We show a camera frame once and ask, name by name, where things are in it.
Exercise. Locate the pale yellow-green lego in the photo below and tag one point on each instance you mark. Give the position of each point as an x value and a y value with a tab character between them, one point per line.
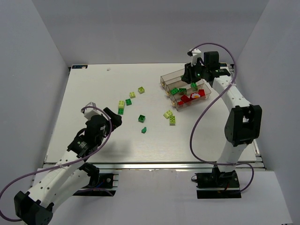
168	113

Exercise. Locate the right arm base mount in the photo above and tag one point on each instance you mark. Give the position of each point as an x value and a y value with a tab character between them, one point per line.
217	185

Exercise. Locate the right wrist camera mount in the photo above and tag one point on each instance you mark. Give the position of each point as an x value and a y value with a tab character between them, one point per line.
195	54

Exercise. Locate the clear plastic container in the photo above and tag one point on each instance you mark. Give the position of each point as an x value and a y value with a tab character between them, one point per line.
173	81
176	98
178	72

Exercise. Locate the pale yellow lego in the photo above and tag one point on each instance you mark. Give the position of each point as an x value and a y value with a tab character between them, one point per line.
132	95
121	104

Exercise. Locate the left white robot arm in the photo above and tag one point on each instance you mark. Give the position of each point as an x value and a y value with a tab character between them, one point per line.
73	174

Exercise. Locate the left blue table label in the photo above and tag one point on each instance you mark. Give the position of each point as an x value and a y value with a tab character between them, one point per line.
79	67

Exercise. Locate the long dark green lego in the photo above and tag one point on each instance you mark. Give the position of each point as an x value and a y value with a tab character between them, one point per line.
194	86

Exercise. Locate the lime lego top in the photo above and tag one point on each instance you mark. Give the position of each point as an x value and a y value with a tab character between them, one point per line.
141	90

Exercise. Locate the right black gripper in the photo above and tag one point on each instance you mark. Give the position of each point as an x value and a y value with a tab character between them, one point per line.
190	75

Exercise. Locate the aluminium table rail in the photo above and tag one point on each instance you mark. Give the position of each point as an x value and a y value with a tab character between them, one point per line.
151	166

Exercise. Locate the green square lego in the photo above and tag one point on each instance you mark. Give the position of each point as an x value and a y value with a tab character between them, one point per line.
174	91
141	118

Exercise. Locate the red long lego brick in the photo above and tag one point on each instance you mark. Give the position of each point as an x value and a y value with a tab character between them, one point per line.
185	99

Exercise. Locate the middle clear plastic container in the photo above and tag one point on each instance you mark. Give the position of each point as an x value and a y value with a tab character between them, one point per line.
173	81

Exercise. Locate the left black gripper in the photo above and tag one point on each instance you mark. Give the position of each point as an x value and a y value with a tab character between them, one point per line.
108	118

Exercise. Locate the pale yellow lego top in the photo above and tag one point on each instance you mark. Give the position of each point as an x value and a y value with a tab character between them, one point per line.
132	95

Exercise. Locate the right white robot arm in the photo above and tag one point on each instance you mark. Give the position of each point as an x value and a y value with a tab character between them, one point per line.
244	120

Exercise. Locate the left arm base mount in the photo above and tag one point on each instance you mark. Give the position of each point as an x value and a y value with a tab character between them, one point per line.
100	183

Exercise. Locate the far clear plastic container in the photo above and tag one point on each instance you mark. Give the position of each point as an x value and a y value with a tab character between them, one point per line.
178	72

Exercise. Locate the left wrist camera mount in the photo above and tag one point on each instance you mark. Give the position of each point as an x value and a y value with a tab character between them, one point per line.
90	111

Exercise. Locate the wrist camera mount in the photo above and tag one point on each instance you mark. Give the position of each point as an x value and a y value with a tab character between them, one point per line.
90	111
195	54

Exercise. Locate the red rounded flower lego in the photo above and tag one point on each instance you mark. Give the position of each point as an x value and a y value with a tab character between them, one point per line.
195	95

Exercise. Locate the light green lego upturned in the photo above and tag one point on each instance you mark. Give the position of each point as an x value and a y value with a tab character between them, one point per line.
172	120

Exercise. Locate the near clear plastic container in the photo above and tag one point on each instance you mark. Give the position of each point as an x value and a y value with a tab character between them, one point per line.
176	98

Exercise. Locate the small green sloped lego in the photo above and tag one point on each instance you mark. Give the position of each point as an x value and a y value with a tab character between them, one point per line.
144	130

